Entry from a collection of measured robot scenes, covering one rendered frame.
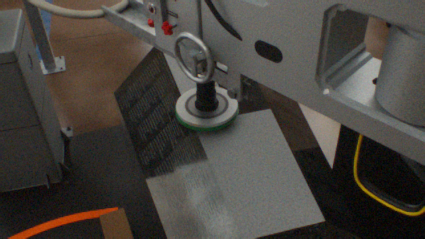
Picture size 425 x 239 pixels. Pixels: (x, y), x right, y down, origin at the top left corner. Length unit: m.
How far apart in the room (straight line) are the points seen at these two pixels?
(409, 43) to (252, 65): 0.41
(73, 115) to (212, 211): 1.84
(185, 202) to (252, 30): 0.63
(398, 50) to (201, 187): 0.77
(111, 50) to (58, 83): 0.52
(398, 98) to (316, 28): 0.22
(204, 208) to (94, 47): 2.49
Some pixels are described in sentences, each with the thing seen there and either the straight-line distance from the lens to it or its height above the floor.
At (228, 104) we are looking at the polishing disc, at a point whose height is 0.88.
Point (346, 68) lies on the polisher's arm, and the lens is 1.13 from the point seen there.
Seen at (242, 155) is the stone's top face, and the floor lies 0.82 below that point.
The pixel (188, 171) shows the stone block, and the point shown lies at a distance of 1.52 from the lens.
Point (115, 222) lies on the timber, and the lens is 2.23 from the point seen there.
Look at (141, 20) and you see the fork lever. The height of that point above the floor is 1.08.
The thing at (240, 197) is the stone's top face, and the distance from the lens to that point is 1.36.
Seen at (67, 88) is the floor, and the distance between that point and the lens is 3.32.
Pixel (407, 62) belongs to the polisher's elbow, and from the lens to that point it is 0.94.
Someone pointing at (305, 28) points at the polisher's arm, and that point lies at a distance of 1.02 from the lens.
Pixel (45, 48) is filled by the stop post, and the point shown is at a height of 0.18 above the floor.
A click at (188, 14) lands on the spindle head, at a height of 1.29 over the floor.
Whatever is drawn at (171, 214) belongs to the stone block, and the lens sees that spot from 1.52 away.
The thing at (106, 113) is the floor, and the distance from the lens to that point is 3.02.
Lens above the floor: 1.88
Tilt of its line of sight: 41 degrees down
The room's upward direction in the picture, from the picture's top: 3 degrees counter-clockwise
